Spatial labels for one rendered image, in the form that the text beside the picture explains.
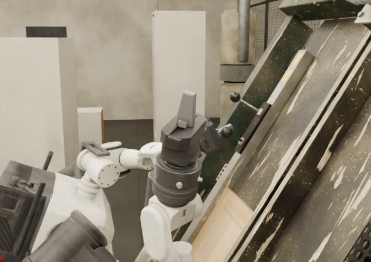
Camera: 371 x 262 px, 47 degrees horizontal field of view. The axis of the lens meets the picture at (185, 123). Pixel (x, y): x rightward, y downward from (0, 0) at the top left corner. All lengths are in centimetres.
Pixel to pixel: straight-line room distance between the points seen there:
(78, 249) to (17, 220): 21
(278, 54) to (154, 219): 108
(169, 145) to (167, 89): 421
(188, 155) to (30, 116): 283
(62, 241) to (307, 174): 63
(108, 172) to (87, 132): 516
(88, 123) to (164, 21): 207
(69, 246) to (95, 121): 532
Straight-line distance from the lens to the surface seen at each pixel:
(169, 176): 77
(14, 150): 361
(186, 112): 74
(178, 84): 493
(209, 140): 140
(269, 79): 173
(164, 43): 489
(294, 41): 177
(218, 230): 142
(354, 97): 118
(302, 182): 115
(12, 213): 106
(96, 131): 621
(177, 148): 72
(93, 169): 108
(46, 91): 346
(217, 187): 150
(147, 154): 139
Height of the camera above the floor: 174
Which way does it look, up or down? 11 degrees down
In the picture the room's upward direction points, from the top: straight up
